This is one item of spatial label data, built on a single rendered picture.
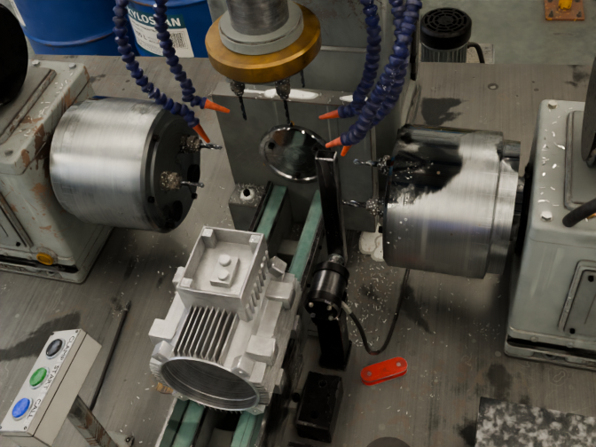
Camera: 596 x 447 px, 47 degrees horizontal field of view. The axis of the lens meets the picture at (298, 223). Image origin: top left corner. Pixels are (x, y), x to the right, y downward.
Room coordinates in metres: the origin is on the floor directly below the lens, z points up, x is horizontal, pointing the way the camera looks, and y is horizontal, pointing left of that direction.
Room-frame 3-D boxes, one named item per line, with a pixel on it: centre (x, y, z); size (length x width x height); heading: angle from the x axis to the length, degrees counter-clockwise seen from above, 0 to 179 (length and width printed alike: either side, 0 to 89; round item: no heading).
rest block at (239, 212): (1.00, 0.09, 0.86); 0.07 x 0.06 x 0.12; 67
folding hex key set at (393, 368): (0.60, -0.11, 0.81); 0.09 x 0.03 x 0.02; 98
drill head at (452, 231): (0.76, -0.29, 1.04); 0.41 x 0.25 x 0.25; 67
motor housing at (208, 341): (0.61, 0.14, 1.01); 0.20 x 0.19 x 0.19; 158
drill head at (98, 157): (1.03, 0.35, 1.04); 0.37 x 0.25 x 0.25; 67
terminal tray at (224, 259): (0.65, 0.12, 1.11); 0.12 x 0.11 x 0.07; 158
